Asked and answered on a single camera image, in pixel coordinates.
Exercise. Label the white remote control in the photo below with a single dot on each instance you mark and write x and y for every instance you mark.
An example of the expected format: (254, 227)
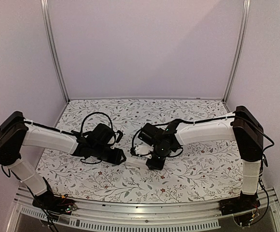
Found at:
(134, 162)

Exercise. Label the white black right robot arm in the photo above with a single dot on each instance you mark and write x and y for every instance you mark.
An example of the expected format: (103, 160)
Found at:
(239, 126)

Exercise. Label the right aluminium frame post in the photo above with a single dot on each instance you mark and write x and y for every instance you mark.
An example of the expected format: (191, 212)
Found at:
(238, 50)

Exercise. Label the front aluminium rail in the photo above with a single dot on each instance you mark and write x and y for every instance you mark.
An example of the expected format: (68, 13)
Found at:
(95, 216)

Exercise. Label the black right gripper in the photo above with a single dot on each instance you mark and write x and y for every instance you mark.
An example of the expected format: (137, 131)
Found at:
(153, 163)

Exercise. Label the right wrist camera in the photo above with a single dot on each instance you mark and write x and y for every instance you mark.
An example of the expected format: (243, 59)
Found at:
(142, 151)

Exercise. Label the floral patterned table mat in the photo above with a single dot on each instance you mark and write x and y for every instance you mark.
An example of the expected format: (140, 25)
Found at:
(201, 172)

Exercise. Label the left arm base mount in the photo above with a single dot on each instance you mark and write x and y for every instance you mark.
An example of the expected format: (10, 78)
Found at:
(57, 205)

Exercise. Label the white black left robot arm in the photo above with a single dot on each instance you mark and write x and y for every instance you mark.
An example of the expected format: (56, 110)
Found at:
(17, 131)

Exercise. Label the left aluminium frame post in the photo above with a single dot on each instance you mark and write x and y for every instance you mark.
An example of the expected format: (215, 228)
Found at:
(53, 51)

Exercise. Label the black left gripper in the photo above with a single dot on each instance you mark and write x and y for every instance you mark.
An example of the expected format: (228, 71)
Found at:
(116, 158)

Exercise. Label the aluminium frame post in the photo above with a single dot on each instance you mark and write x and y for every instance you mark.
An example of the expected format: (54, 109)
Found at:
(238, 50)
(53, 51)

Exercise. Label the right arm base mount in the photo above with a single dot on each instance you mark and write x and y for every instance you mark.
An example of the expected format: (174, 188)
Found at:
(238, 204)

